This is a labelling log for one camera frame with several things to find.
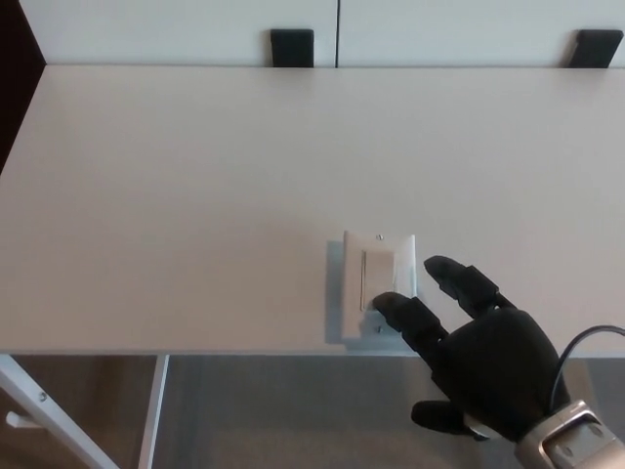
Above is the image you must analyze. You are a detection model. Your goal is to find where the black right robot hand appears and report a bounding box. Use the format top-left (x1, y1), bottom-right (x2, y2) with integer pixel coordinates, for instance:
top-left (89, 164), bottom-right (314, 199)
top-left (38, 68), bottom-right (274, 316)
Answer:
top-left (372, 254), bottom-right (572, 444)

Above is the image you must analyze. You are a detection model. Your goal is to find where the white rocker light switch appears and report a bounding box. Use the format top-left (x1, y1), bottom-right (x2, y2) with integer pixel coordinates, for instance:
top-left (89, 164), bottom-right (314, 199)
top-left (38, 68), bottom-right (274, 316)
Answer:
top-left (341, 230), bottom-right (418, 342)

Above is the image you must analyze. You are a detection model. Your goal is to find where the white cabinet door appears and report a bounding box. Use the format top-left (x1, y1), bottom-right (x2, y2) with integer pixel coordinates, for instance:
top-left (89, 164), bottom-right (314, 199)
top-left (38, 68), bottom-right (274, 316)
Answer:
top-left (335, 0), bottom-right (625, 70)
top-left (46, 0), bottom-right (339, 67)

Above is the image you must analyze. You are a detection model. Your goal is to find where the white table side hook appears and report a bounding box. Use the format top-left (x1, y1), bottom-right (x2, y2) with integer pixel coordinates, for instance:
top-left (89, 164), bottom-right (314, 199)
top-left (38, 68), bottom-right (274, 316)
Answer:
top-left (4, 409), bottom-right (45, 432)

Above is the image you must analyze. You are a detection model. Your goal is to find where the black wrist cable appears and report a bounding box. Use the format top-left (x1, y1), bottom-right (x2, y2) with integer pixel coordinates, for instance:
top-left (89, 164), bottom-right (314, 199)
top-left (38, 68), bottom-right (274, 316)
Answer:
top-left (546, 323), bottom-right (625, 412)

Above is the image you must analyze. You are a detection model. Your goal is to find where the grey switch base plate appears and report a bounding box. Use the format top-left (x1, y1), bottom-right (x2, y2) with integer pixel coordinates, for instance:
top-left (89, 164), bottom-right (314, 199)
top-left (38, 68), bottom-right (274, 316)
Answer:
top-left (325, 239), bottom-right (417, 352)

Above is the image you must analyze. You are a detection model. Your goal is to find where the right black clamp bracket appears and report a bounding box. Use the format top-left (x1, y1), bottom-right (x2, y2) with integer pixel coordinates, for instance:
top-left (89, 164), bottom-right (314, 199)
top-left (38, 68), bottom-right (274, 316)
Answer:
top-left (564, 28), bottom-right (625, 70)

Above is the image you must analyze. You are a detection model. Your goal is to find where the white metal table leg frame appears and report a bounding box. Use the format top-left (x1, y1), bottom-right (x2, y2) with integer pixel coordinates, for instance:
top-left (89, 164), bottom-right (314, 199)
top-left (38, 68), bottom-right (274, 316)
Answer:
top-left (0, 354), bottom-right (171, 469)

